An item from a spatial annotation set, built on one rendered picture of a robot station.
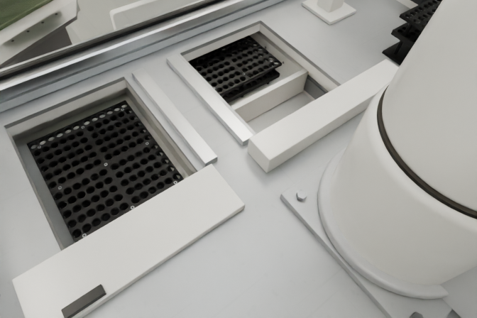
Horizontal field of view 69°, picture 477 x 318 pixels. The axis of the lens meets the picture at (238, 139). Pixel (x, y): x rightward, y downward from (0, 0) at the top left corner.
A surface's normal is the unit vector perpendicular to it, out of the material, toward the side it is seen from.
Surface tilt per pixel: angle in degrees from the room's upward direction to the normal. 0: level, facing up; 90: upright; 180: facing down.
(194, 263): 0
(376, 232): 90
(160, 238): 0
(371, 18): 0
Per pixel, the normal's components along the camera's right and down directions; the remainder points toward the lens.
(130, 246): 0.06, -0.60
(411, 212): -0.69, 0.56
